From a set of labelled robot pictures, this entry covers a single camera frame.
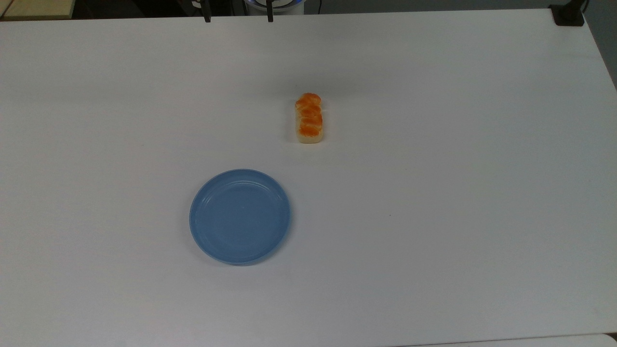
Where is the orange glazed bread loaf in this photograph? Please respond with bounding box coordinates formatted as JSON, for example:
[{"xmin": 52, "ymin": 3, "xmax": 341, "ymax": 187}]
[{"xmin": 295, "ymin": 93, "xmax": 324, "ymax": 144}]

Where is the blue round plate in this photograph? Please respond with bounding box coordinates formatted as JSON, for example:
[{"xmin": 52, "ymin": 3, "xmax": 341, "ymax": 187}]
[{"xmin": 189, "ymin": 168, "xmax": 292, "ymax": 266}]

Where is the beige wooden board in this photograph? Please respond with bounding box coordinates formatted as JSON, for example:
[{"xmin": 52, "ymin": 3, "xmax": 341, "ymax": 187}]
[{"xmin": 0, "ymin": 0, "xmax": 75, "ymax": 21}]

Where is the black table clamp mount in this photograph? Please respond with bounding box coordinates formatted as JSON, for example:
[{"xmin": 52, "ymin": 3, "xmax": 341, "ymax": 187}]
[{"xmin": 550, "ymin": 0, "xmax": 590, "ymax": 27}]

